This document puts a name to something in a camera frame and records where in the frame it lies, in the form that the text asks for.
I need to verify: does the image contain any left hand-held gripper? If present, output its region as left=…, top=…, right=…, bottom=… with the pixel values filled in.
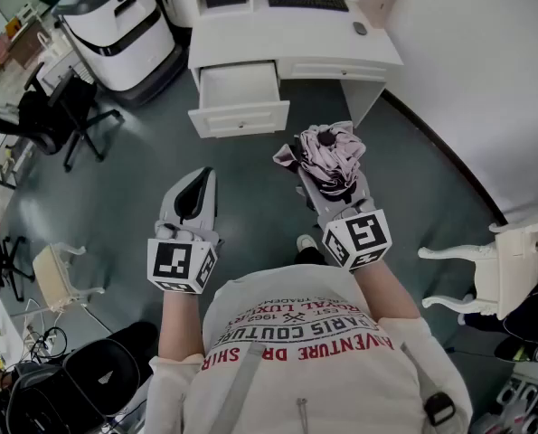
left=146, top=166, right=225, bottom=296

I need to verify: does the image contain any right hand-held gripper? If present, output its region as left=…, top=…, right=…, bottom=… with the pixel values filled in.
left=294, top=165, right=393, bottom=271

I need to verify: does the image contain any pink umbrella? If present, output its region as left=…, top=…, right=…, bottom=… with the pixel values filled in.
left=272, top=122, right=368, bottom=198

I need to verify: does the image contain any person's right forearm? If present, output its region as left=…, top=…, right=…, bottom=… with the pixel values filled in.
left=353, top=255, right=421, bottom=324

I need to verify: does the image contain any person's left forearm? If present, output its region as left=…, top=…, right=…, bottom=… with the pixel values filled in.
left=157, top=287, right=206, bottom=361

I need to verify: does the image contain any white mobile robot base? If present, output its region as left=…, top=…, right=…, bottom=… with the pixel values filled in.
left=51, top=0, right=189, bottom=108

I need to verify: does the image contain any white desk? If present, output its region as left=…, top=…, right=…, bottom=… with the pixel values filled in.
left=187, top=0, right=405, bottom=140

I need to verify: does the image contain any person's right hand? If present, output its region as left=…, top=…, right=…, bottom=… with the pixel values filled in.
left=340, top=196, right=378, bottom=219

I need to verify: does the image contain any person's left hand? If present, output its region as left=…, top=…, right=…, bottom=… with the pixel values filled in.
left=155, top=222, right=206, bottom=244

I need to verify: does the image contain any person's black trouser leg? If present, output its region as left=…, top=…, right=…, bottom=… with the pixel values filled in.
left=293, top=246, right=329, bottom=267

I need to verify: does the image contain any small cream chair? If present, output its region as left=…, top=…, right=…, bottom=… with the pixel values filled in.
left=32, top=241, right=107, bottom=315

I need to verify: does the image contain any black office chair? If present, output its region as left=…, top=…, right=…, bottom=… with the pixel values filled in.
left=0, top=63, right=126, bottom=174

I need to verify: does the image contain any black backpack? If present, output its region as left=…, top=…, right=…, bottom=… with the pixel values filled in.
left=5, top=321, right=161, bottom=434

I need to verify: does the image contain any black keyboard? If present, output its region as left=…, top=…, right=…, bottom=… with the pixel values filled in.
left=267, top=0, right=350, bottom=14

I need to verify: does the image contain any person's white printed shirt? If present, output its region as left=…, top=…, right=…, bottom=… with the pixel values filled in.
left=144, top=264, right=474, bottom=434

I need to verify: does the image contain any white carved chair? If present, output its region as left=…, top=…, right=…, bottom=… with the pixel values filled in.
left=417, top=217, right=538, bottom=321

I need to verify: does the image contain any white side table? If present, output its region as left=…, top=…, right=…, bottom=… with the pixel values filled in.
left=0, top=131, right=34, bottom=192

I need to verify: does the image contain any wooden cabinet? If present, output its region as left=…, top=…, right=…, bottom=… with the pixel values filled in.
left=6, top=15, right=48, bottom=68

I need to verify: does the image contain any black bag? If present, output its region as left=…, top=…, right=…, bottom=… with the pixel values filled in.
left=494, top=273, right=538, bottom=365

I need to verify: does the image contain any grey harness strap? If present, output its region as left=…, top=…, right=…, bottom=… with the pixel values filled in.
left=208, top=341, right=269, bottom=434

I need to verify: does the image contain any harness strap with black buckle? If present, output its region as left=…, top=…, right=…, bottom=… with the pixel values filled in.
left=401, top=344, right=458, bottom=428

